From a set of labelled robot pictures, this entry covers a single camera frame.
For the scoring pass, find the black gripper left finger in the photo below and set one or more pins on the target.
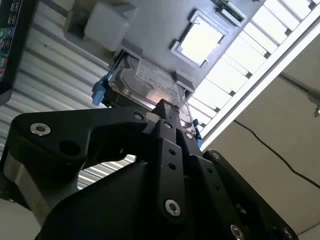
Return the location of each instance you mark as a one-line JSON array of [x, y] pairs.
[[62, 135]]

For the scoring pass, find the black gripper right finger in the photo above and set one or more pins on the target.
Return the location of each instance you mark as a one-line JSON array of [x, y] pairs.
[[200, 170]]

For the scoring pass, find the hard disk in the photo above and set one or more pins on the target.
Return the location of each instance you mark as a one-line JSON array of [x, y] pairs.
[[150, 80]]

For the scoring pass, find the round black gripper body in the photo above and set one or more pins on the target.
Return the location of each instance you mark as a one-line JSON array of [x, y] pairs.
[[112, 207]]

